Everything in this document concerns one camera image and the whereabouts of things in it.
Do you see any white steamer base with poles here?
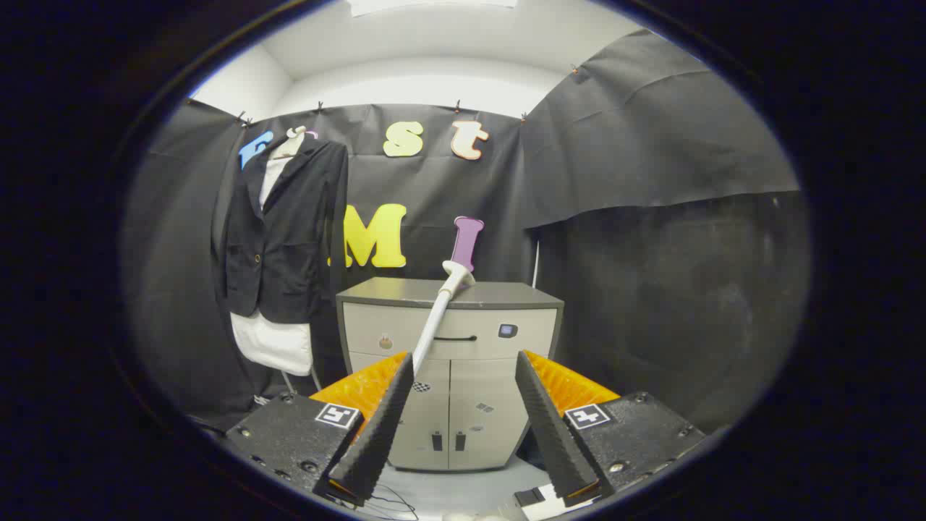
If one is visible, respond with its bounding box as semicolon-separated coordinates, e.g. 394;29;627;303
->
280;369;323;396

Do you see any ceiling light panel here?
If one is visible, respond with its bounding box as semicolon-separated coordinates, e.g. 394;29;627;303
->
347;0;519;17

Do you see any black backdrop cloth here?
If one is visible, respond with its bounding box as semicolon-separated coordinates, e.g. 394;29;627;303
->
122;29;811;435

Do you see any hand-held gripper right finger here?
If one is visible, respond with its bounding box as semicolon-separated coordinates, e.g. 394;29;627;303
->
515;350;706;507

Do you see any black suit jacket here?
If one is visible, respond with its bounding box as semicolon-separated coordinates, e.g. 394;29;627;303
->
217;137;349;324

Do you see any grey cabinet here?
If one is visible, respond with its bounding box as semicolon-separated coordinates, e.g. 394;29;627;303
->
336;277;565;472

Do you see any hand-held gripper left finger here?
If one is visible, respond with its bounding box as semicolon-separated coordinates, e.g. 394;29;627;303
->
226;352;415;507

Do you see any white hanger ironing form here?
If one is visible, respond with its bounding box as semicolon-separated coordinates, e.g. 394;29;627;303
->
230;127;314;377

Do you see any thin black floor cable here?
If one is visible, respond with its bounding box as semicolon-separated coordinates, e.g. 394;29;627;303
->
358;483;421;520

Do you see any white garment steamer head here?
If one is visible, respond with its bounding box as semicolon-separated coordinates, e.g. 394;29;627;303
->
412;260;477;374

